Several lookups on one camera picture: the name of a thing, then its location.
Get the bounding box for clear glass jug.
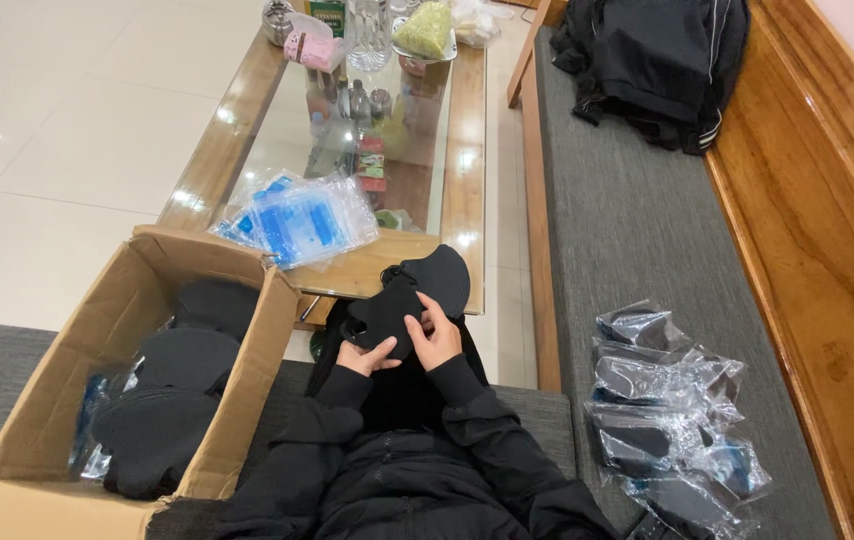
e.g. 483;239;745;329
346;0;395;73

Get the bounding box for pile of blue clear bags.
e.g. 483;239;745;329
209;169;380;272

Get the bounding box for person's right hand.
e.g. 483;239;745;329
403;291;464;373

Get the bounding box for black face mask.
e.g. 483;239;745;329
340;279;428;362

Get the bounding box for pink tissue box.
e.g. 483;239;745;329
283;13;345;74

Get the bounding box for table undershelf with bottles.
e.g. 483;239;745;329
299;63;443;234

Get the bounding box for green carton box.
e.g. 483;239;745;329
304;0;347;39

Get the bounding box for person's black jacket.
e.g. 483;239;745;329
213;352;623;540

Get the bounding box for pile of bagged black masks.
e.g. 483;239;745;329
584;300;774;540

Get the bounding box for white plastic bag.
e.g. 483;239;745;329
449;0;516;51

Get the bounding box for long grey bench cushion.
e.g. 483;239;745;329
534;26;838;540

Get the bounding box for wooden bench frame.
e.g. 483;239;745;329
506;0;854;540

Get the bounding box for pile of loose black masks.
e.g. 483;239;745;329
89;279;263;502

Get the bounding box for black jacket with white stripes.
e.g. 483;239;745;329
549;0;752;157

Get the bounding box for person's left hand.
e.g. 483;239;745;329
336;337;403;378

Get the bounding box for brown cardboard box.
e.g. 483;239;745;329
0;225;302;540

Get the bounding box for wooden glass-top coffee table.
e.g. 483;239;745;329
157;22;488;331

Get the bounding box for metal teapot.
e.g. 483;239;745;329
261;0;296;48

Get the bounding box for plate of green food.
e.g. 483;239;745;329
391;1;460;63

